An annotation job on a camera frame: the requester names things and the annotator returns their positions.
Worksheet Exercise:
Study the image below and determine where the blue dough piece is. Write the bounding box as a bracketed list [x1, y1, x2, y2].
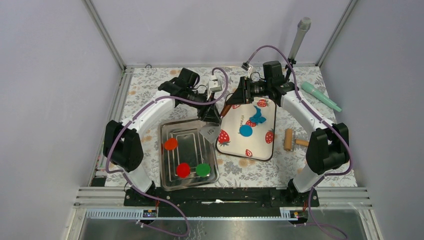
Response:
[239, 124, 253, 137]

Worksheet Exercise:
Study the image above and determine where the red dough disc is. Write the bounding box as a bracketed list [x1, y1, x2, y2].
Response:
[176, 162, 191, 179]

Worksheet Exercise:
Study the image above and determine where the floral table mat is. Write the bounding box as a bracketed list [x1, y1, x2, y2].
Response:
[104, 66, 358, 188]

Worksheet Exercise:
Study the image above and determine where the white strawberry print tray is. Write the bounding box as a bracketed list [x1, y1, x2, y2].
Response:
[215, 97, 277, 162]

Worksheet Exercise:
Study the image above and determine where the stainless steel baking tray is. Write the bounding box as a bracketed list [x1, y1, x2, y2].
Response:
[159, 118, 219, 191]

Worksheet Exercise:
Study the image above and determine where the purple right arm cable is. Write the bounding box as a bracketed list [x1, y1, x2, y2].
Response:
[241, 44, 354, 240]

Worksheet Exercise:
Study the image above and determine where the orange dough disc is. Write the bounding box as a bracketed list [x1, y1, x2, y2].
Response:
[163, 137, 178, 151]

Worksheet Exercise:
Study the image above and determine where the blue dough scrap strip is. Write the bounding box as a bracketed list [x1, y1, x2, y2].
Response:
[249, 106, 267, 125]

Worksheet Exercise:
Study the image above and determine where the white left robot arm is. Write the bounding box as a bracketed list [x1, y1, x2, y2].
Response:
[102, 68, 229, 206]

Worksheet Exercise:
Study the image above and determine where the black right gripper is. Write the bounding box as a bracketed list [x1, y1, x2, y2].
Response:
[226, 76, 271, 107]

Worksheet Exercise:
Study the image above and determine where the metal spatula wooden handle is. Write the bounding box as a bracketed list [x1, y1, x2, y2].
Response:
[198, 104, 231, 144]

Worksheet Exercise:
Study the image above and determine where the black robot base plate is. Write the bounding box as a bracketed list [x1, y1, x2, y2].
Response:
[123, 187, 320, 218]

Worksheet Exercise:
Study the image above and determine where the mint green handheld tool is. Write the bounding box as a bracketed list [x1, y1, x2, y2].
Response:
[301, 82, 342, 113]

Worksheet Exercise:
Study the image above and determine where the silver microphone on stand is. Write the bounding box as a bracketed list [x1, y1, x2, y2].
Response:
[287, 17, 312, 67]

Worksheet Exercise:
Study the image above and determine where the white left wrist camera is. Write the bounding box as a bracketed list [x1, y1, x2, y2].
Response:
[207, 75, 223, 94]

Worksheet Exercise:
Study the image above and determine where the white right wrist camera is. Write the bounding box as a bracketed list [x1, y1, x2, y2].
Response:
[241, 61, 253, 76]

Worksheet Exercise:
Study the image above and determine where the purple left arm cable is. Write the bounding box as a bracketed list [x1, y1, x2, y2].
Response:
[105, 67, 230, 238]

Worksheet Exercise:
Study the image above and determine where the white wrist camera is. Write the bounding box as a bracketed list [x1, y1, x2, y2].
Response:
[207, 75, 223, 94]
[241, 61, 253, 76]

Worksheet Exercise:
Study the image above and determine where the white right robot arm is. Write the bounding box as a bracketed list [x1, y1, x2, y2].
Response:
[225, 61, 350, 206]

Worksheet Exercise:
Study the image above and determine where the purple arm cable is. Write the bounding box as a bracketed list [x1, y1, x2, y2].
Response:
[241, 44, 354, 240]
[105, 67, 230, 238]

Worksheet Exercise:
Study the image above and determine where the wooden double-ended dough roller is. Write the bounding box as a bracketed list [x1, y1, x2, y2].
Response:
[283, 128, 309, 152]

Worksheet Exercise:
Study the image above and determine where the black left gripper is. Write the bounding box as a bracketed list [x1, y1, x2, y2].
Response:
[184, 89, 221, 124]

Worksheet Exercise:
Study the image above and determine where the green dough disc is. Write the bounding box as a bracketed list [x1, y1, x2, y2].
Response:
[195, 163, 211, 178]

